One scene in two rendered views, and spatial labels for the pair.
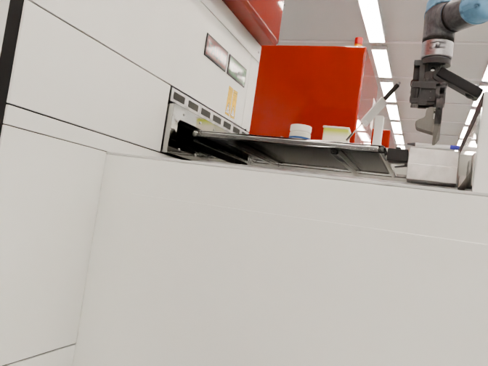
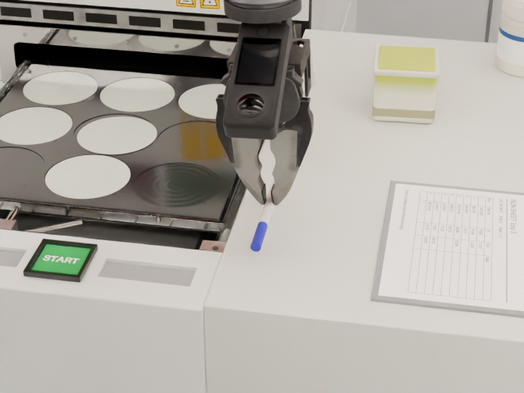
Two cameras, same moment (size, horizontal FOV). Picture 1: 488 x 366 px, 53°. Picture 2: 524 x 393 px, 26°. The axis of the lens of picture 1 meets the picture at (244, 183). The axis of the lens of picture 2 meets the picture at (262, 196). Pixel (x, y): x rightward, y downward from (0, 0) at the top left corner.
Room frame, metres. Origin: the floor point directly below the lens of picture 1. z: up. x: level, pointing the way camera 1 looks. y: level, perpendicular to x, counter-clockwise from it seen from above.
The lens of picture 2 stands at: (1.02, -1.39, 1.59)
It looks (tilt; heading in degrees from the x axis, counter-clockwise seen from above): 32 degrees down; 80
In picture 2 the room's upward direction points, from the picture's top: straight up
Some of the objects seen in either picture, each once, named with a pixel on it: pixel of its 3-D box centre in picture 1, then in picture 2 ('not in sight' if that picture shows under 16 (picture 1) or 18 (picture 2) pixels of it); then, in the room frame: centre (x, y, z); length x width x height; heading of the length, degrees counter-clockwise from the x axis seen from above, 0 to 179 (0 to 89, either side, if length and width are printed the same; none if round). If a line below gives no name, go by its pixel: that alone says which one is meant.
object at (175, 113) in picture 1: (213, 147); (146, 64); (1.12, 0.08, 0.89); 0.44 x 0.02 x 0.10; 159
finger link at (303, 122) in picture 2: not in sight; (288, 123); (1.21, -0.46, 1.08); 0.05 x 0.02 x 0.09; 160
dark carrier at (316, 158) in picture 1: (303, 155); (114, 134); (1.06, -0.12, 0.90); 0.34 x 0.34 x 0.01; 69
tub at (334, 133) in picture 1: (335, 139); (405, 84); (1.40, -0.25, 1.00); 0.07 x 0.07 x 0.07; 73
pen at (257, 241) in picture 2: (436, 146); (268, 208); (1.19, -0.46, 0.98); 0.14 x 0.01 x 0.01; 69
